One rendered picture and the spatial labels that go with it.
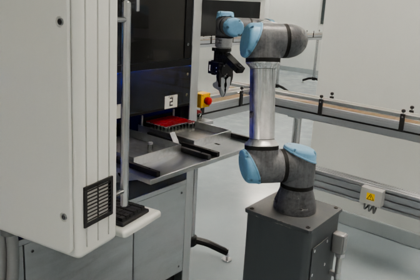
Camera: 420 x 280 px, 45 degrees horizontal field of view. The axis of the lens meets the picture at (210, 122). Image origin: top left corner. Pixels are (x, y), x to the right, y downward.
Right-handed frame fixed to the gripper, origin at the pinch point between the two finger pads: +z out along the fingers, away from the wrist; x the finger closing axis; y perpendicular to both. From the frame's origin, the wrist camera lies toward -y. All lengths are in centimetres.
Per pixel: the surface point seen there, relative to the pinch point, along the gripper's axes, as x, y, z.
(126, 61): 76, -32, -23
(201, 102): -13.7, 27.4, 10.6
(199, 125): -5.3, 19.5, 19.1
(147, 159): 45.3, -4.1, 19.5
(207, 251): -42, 44, 110
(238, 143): -3.2, -7.4, 21.1
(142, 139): 28.9, 19.6, 20.5
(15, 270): 100, -9, 44
